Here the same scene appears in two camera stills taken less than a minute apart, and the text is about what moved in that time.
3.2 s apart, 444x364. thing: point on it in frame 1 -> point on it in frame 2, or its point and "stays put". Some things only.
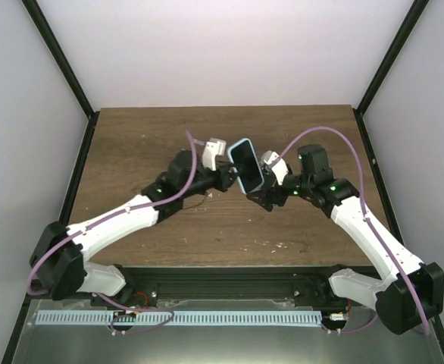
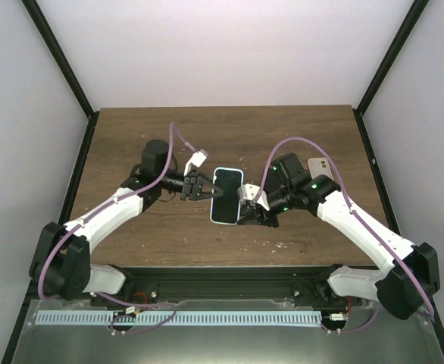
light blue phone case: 257,158 -> 225,209
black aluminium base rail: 234,287 stays put
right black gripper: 272,189 -> 257,217
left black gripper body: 220,184 -> 189,184
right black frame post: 403,33 stays put
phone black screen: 247,166 -> 225,208
